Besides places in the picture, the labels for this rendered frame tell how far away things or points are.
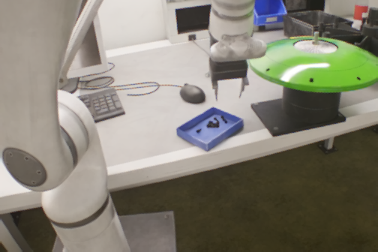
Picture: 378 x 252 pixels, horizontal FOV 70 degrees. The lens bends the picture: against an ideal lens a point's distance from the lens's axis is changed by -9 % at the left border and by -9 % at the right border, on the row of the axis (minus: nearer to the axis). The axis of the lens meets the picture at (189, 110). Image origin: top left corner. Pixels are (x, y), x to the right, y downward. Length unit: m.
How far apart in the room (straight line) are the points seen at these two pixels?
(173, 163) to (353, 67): 0.43
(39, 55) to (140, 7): 1.23
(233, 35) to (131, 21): 1.03
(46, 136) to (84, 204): 0.13
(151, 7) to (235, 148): 0.97
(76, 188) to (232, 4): 0.34
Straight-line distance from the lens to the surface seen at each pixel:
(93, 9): 0.59
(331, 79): 0.62
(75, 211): 0.40
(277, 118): 0.75
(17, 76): 0.28
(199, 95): 0.83
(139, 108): 0.86
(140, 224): 0.62
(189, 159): 0.64
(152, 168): 0.64
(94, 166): 0.41
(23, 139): 0.32
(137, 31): 1.50
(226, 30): 0.49
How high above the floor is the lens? 1.32
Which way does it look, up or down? 30 degrees down
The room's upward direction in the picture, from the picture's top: 6 degrees counter-clockwise
